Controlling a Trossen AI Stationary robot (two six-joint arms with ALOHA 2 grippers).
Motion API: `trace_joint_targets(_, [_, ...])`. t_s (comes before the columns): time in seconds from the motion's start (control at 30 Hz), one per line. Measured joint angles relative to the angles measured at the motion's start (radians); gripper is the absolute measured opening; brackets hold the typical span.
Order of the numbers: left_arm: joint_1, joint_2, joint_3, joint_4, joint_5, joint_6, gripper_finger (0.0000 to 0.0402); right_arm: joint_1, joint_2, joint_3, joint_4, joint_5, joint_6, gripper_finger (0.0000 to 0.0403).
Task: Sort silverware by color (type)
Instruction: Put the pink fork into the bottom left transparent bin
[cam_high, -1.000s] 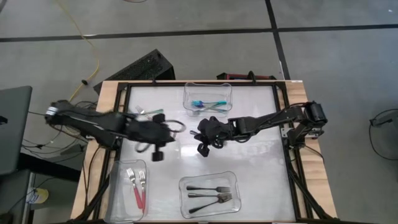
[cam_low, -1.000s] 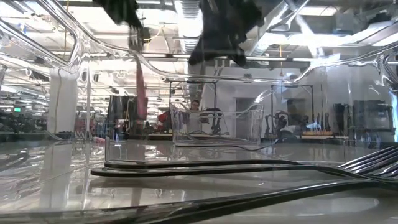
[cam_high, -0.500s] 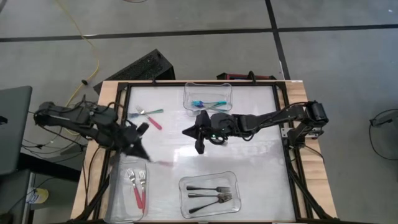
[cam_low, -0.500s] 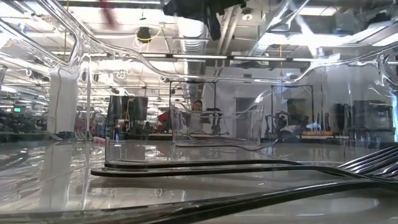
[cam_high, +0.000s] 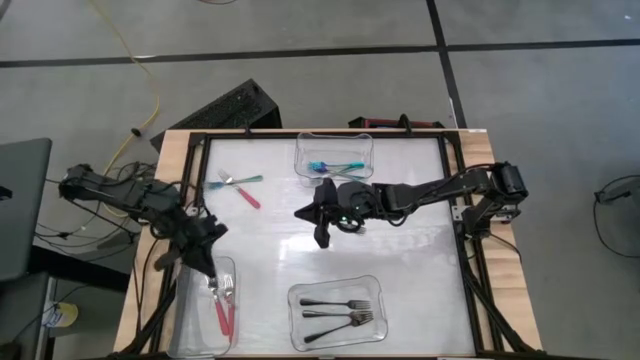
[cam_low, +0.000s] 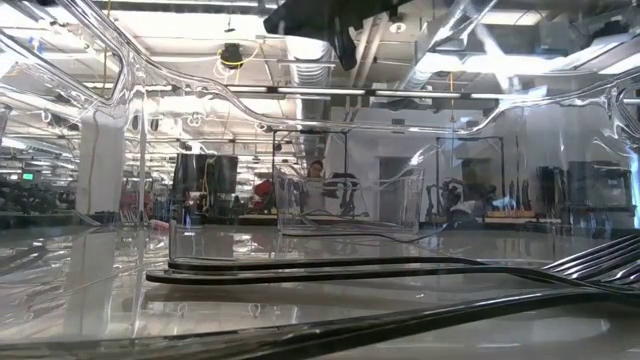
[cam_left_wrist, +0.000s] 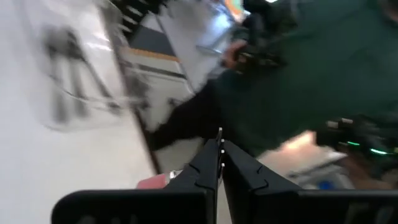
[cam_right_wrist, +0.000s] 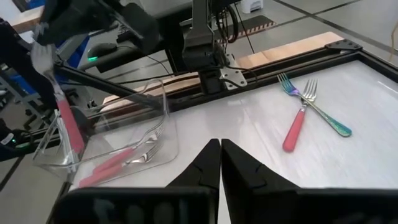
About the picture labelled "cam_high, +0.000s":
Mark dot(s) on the black aluminium table frame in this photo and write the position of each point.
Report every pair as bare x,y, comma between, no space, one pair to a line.
225,135

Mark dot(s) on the red and black toolbox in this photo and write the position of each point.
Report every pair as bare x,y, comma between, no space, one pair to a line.
375,122

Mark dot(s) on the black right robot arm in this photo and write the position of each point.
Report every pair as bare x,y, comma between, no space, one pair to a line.
440,187

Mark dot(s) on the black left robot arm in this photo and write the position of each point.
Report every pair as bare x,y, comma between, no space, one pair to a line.
125,192

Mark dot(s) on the yellow and white tape roll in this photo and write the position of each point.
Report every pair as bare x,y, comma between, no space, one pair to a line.
65,315

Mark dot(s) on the clear plastic tray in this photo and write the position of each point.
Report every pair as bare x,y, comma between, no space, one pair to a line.
370,332
310,147
195,325

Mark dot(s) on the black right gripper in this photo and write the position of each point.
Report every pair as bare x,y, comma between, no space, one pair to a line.
340,210

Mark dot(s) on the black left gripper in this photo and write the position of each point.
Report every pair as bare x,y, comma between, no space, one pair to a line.
197,235

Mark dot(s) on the iridescent rainbow fork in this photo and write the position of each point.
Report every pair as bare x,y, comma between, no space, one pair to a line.
316,165
356,165
250,179

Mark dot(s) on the black side desk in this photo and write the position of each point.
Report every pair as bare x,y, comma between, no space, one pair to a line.
80,270

